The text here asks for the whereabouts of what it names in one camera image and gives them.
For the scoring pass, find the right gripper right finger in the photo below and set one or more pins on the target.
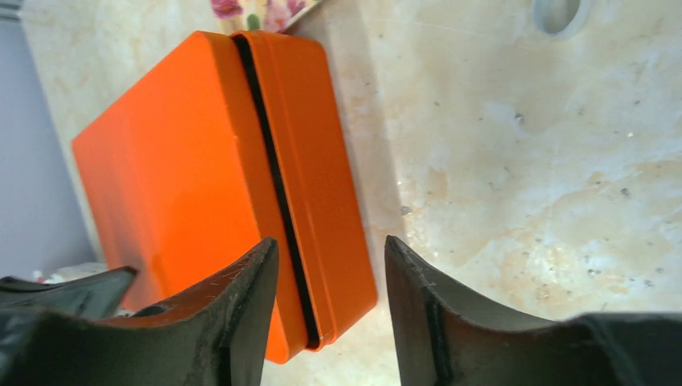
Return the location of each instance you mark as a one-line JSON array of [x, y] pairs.
[[446, 333]]

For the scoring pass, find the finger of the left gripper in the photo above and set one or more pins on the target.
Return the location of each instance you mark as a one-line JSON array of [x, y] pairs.
[[93, 297]]

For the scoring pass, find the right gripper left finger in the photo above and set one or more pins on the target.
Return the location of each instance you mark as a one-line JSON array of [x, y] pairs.
[[212, 333]]

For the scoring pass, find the orange cookie box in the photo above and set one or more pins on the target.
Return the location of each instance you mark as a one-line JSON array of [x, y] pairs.
[[326, 283]]

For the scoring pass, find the orange box lid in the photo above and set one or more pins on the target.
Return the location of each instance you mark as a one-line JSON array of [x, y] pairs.
[[179, 184]]

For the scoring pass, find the floral tray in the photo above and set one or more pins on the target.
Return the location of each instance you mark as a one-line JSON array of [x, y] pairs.
[[267, 15]]

